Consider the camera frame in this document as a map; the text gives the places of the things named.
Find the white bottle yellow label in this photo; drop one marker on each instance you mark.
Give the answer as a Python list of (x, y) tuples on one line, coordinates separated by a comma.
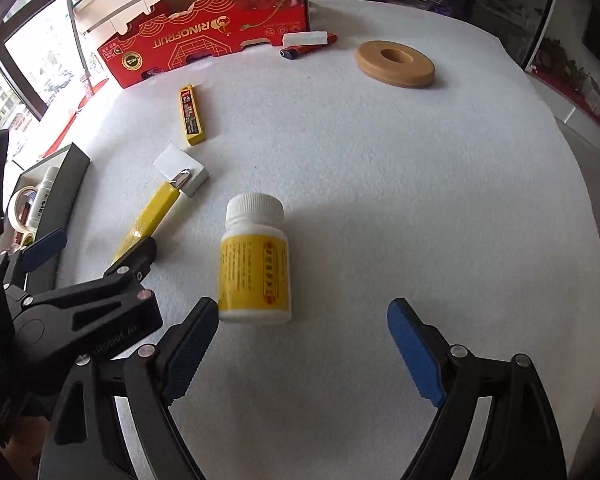
[(252, 270)]

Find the small white box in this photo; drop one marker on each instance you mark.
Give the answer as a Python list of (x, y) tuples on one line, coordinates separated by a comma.
[(177, 162)]

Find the white eraser block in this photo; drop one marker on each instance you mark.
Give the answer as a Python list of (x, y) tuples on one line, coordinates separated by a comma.
[(305, 39)]

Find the white tube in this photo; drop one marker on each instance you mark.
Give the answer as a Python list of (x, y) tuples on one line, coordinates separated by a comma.
[(47, 185)]

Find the red cardboard box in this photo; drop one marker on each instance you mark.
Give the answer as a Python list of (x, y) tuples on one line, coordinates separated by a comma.
[(205, 40)]

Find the white tape roll red core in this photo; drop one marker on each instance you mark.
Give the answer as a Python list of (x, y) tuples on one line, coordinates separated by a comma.
[(15, 200)]

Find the yellow utility knife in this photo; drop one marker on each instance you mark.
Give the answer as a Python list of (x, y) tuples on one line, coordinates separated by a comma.
[(147, 215)]

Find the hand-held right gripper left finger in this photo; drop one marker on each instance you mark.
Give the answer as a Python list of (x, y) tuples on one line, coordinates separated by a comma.
[(190, 355)]

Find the cream tape roll yellow core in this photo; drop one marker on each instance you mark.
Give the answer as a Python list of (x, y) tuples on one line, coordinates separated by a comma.
[(24, 239)]

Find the red marker pen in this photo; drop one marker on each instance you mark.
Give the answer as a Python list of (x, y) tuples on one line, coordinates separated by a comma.
[(305, 52)]

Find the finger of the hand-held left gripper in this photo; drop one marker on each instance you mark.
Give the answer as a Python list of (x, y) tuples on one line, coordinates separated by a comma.
[(130, 265), (42, 250)]

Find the potted plant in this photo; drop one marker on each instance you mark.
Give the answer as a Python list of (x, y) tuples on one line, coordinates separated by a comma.
[(562, 67)]

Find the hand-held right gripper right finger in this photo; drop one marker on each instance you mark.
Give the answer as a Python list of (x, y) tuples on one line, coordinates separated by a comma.
[(415, 355)]

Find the dark green tray box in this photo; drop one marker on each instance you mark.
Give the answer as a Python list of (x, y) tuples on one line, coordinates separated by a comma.
[(65, 195)]

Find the dark glass cabinet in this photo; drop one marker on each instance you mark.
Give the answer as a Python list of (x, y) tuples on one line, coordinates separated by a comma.
[(505, 5)]

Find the yellow blade case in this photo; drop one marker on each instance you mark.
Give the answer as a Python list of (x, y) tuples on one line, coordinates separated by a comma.
[(192, 132)]

